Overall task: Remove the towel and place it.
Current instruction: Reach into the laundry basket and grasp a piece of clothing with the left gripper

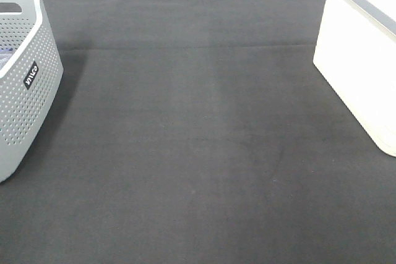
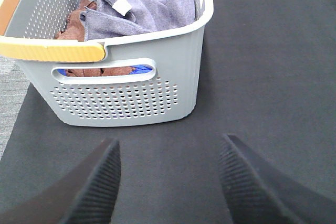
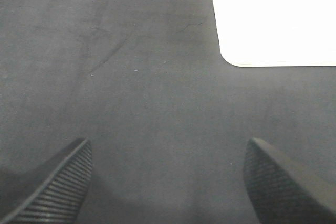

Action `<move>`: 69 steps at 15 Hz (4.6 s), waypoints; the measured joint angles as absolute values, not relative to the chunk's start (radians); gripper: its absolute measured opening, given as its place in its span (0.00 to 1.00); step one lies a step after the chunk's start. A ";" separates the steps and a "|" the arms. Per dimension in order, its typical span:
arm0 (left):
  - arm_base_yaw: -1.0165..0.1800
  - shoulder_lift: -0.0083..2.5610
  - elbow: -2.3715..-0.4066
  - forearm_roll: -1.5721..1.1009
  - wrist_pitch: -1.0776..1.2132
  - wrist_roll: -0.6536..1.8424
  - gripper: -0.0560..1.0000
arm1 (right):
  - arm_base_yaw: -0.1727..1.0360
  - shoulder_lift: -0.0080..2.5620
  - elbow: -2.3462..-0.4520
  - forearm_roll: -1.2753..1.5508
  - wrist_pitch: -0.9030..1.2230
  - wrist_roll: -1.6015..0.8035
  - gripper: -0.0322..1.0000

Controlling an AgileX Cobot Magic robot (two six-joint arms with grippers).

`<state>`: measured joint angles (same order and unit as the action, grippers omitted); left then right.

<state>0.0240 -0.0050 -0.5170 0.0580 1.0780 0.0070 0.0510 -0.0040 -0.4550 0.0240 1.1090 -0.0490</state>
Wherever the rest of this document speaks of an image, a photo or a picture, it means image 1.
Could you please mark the black table mat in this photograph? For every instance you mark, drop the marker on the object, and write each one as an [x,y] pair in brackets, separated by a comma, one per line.
[196,131]

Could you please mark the grey-blue microfibre towel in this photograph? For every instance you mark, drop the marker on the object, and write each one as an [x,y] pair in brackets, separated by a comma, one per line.
[5,55]

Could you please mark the grey perforated laundry basket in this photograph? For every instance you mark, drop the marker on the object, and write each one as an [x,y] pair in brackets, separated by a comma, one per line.
[29,80]

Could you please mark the white storage box grey rim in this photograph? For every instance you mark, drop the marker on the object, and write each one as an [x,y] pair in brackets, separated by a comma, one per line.
[355,53]

